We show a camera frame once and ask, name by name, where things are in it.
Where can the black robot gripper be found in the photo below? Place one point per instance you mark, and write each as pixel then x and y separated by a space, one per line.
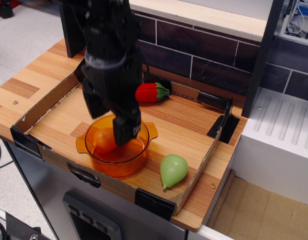
pixel 111 86

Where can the orange toy carrot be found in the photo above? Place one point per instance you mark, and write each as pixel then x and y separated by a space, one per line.
pixel 104 141

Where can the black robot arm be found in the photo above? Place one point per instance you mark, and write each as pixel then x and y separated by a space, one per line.
pixel 109 27

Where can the orange transparent plastic pot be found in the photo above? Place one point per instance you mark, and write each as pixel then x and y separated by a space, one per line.
pixel 123 161

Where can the cardboard fence with black tape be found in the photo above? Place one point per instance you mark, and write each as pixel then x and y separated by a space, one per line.
pixel 50 129

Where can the red toy chili pepper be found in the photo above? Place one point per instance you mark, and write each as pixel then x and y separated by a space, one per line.
pixel 151 92

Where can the green toy pear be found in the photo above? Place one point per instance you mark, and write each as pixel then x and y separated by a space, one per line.
pixel 173 168

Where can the grey toy oven front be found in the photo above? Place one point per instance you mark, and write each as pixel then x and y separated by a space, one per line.
pixel 88 223

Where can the white toy sink drainboard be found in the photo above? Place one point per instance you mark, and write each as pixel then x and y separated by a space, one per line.
pixel 272 152

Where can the dark grey vertical post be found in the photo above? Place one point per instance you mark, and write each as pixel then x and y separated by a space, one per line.
pixel 73 35

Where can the dark grey right post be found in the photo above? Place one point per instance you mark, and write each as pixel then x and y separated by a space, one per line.
pixel 267 41

